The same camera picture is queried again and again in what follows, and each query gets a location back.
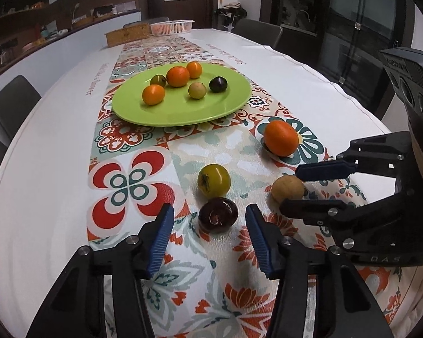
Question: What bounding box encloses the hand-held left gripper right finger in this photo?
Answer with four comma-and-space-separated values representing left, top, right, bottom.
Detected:
245, 203, 393, 338

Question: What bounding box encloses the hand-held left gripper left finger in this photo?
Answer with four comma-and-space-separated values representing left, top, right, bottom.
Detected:
26, 203, 175, 338

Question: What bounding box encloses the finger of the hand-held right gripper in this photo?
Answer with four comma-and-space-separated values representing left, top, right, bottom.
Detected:
295, 132, 411, 181
279, 193, 399, 254

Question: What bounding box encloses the tan round pear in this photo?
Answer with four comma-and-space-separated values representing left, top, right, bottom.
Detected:
188, 82, 207, 99
271, 175, 308, 205

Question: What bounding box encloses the dark purple plum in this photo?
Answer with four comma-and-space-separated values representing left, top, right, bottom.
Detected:
209, 76, 228, 93
198, 198, 238, 234

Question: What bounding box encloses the green plate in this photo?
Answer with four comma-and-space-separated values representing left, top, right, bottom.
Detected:
112, 63, 252, 126

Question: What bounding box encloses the large orange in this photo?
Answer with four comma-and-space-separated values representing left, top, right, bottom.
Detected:
264, 120, 299, 157

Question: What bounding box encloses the glass sliding door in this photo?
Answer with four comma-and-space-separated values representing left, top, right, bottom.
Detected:
324, 0, 417, 88

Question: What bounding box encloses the patterned table runner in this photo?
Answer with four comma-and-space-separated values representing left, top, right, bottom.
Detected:
86, 35, 409, 338

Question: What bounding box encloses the pile of clothes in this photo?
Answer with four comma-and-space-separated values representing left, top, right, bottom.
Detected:
215, 3, 248, 27

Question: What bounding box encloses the dark wooden door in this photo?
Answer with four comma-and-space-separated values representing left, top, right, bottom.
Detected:
141, 0, 215, 29

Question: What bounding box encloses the brown wicker box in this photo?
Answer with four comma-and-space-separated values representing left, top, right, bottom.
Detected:
105, 23, 151, 47

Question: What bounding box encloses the white kitchen counter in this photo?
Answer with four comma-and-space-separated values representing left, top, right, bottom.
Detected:
0, 9, 142, 88

